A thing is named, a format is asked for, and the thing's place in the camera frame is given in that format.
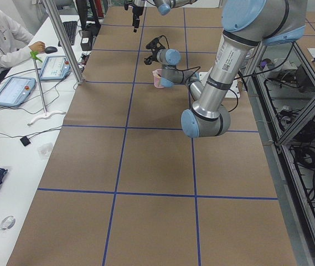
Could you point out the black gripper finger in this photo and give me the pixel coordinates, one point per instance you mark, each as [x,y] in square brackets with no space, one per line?
[135,22]
[149,60]

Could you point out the black keyboard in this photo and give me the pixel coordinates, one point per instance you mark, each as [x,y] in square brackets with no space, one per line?
[70,29]

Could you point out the black computer mouse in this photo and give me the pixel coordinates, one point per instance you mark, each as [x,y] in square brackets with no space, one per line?
[50,49]

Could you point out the black cardboard box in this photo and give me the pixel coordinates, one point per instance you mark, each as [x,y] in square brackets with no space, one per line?
[86,40]

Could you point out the far blue teach pendant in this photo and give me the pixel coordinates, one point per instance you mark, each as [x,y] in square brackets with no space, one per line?
[54,68]

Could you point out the blue teach pendant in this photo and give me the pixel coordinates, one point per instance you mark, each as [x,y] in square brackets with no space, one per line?
[16,90]
[54,68]

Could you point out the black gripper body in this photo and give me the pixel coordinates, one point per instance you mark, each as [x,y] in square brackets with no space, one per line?
[154,54]
[137,8]

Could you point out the near blue teach pendant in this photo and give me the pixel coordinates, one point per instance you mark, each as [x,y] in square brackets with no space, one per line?
[16,90]

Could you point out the aluminium frame post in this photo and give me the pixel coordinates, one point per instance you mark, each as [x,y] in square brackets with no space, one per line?
[63,39]

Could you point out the small black device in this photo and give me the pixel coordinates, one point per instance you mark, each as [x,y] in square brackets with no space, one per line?
[25,141]

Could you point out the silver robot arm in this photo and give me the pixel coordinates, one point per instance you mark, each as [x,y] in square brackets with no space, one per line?
[245,25]
[163,6]

